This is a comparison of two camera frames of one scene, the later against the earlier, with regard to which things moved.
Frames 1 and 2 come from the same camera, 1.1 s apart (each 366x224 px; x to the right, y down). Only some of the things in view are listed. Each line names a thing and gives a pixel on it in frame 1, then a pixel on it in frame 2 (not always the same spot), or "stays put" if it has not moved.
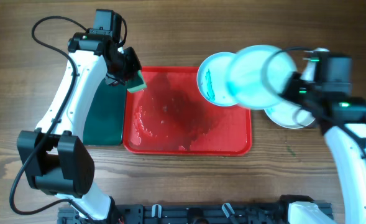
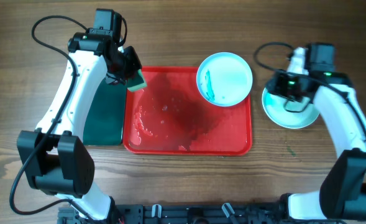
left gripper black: [135, 65] stays put
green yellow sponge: [137, 84] stays put
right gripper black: [294, 79] stays put
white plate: [256, 74] → [275, 109]
